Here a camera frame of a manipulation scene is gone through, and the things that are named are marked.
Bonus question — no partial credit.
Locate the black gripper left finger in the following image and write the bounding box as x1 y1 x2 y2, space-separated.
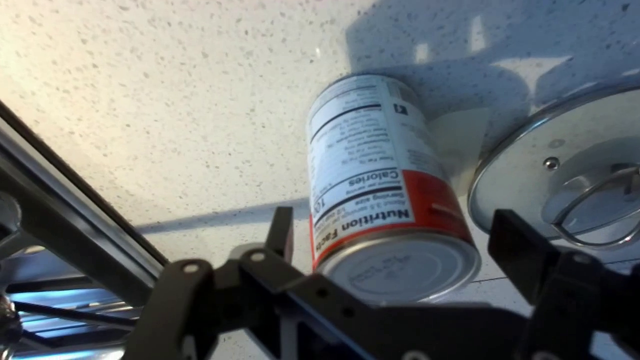
264 206 295 262

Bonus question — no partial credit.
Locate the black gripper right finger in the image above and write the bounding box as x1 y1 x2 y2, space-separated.
488 210 561 304

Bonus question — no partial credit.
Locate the red and white tin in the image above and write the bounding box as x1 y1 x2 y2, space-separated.
308 75 480 304

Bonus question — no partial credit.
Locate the stainless steel stove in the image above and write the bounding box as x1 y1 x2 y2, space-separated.
0 105 167 360

